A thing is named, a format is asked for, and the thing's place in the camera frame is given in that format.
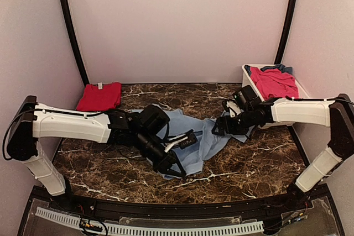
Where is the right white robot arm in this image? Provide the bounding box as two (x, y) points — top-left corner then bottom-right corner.
(212, 92), (353, 211)

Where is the dark blue garment in bin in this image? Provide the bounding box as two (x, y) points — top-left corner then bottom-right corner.
(244, 64), (293, 76)

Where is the right electronics board with wires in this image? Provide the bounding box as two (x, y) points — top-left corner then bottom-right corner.
(280, 209), (308, 228)

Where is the pink garment in bin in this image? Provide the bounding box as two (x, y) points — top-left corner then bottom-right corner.
(251, 67), (299, 100)

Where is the light blue shirt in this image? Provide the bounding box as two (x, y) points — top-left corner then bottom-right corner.
(165, 109), (253, 176)

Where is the white slotted cable duct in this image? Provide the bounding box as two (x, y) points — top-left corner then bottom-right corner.
(35, 207), (264, 235)

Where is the red t-shirt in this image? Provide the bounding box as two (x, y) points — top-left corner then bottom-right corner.
(76, 82), (122, 112)

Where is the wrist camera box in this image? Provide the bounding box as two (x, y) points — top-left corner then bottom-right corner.
(139, 104), (170, 135)
(233, 85), (262, 111)

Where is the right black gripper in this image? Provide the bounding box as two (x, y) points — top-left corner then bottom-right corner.
(212, 108), (256, 135)

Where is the right black frame post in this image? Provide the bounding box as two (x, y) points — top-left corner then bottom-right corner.
(274, 0), (296, 64)

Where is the left electronics board with wires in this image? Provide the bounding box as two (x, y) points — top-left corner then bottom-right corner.
(76, 204), (108, 236)

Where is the left black frame post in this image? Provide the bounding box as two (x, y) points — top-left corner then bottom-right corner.
(60, 0), (90, 86)

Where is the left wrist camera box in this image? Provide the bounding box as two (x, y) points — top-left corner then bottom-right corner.
(139, 104), (170, 135)

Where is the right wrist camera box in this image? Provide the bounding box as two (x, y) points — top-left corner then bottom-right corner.
(233, 85), (262, 111)

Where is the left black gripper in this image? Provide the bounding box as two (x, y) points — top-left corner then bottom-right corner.
(133, 129), (186, 177)

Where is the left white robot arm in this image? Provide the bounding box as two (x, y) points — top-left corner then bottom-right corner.
(2, 96), (187, 212)

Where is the electronics board with wires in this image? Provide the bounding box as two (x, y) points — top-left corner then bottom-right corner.
(76, 204), (108, 236)
(280, 209), (308, 228)

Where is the black frame post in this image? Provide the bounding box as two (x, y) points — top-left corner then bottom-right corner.
(60, 0), (90, 86)
(274, 0), (296, 64)

